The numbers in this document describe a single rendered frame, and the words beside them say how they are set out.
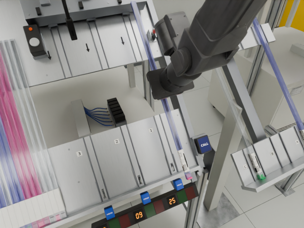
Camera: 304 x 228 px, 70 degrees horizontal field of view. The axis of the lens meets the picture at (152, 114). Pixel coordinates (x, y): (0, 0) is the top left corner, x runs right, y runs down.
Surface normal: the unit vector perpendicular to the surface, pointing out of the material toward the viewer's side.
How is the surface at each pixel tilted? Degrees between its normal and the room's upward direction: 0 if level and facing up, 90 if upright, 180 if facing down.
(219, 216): 0
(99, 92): 0
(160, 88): 44
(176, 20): 39
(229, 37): 117
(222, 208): 0
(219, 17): 85
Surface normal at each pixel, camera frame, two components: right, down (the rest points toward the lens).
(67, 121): -0.04, -0.75
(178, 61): -0.90, 0.31
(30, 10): 0.25, -0.11
